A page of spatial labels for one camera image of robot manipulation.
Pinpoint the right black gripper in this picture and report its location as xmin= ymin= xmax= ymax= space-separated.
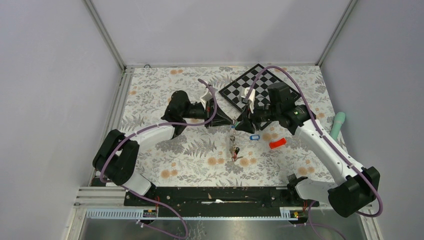
xmin=235 ymin=99 xmax=281 ymax=135

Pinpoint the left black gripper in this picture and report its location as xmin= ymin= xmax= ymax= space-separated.
xmin=181 ymin=98 xmax=233 ymax=129

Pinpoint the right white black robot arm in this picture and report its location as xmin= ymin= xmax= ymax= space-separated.
xmin=235 ymin=83 xmax=381 ymax=218

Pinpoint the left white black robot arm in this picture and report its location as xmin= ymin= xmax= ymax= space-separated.
xmin=92 ymin=90 xmax=233 ymax=206

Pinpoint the blue key tag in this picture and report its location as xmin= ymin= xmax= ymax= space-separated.
xmin=249 ymin=134 xmax=260 ymax=141

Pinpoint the red plastic block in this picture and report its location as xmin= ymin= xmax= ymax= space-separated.
xmin=268 ymin=137 xmax=287 ymax=149

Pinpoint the floral table mat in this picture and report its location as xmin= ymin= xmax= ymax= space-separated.
xmin=119 ymin=66 xmax=333 ymax=187

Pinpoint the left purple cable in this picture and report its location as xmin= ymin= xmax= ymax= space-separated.
xmin=99 ymin=78 xmax=220 ymax=240

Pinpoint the purple cable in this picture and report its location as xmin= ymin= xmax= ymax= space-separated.
xmin=243 ymin=65 xmax=384 ymax=240
xmin=99 ymin=78 xmax=220 ymax=240

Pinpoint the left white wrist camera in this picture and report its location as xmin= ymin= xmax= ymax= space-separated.
xmin=200 ymin=90 xmax=214 ymax=108

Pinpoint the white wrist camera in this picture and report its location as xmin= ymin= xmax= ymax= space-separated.
xmin=200 ymin=90 xmax=214 ymax=108
xmin=239 ymin=87 xmax=256 ymax=112

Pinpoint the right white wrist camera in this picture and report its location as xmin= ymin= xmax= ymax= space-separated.
xmin=239 ymin=87 xmax=256 ymax=112

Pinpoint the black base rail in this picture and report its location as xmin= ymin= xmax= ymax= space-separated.
xmin=123 ymin=186 xmax=308 ymax=215

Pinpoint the white slotted cable duct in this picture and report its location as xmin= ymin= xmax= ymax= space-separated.
xmin=86 ymin=207 xmax=298 ymax=221

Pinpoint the mint green cylinder handle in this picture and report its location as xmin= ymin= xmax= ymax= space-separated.
xmin=330 ymin=112 xmax=346 ymax=141

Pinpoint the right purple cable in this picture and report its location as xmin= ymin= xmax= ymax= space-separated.
xmin=243 ymin=65 xmax=384 ymax=240

